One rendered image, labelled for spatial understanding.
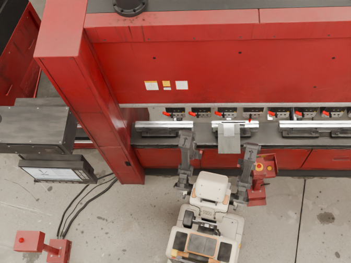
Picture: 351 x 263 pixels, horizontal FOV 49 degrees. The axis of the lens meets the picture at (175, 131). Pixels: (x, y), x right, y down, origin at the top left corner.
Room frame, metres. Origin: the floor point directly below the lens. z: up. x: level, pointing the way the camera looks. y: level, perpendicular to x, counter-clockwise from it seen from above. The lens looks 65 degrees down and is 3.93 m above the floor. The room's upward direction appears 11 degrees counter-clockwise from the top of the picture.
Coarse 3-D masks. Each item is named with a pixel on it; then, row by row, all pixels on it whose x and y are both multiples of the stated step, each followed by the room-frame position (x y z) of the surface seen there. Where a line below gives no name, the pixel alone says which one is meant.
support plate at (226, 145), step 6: (222, 126) 1.36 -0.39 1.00; (234, 126) 1.34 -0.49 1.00; (222, 132) 1.31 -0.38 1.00; (234, 132) 1.29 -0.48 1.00; (222, 138) 1.25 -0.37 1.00; (228, 138) 1.24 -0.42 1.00; (234, 138) 1.23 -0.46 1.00; (222, 144) 1.20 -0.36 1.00; (228, 144) 1.19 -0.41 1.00; (234, 144) 1.18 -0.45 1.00; (222, 150) 1.15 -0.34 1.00; (228, 150) 1.14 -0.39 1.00; (234, 150) 1.13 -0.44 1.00; (240, 150) 1.12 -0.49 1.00
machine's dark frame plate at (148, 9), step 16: (96, 0) 1.68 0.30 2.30; (112, 0) 1.66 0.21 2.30; (160, 0) 1.59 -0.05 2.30; (176, 0) 1.57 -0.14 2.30; (192, 0) 1.55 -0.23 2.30; (208, 0) 1.52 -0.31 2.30; (224, 0) 1.50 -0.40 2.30; (240, 0) 1.48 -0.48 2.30; (256, 0) 1.46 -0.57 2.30; (272, 0) 1.44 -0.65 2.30; (288, 0) 1.42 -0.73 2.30; (304, 0) 1.40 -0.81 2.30; (320, 0) 1.38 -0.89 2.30; (336, 0) 1.36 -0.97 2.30
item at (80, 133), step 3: (78, 129) 1.47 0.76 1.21; (81, 129) 1.46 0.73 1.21; (78, 132) 1.44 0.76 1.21; (81, 132) 1.44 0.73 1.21; (84, 132) 1.43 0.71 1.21; (78, 135) 1.42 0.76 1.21; (81, 135) 1.41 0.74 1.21; (84, 135) 1.41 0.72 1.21; (87, 135) 1.40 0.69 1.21; (75, 138) 1.43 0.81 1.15; (78, 138) 1.42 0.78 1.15; (81, 138) 1.41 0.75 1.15; (84, 138) 1.41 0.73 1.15; (87, 138) 1.41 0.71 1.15
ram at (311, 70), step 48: (96, 48) 1.52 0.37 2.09; (144, 48) 1.46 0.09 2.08; (192, 48) 1.40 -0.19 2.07; (240, 48) 1.34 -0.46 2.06; (288, 48) 1.28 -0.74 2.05; (336, 48) 1.23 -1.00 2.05; (144, 96) 1.47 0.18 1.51; (192, 96) 1.40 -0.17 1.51; (240, 96) 1.33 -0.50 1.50; (288, 96) 1.26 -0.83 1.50; (336, 96) 1.20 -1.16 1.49
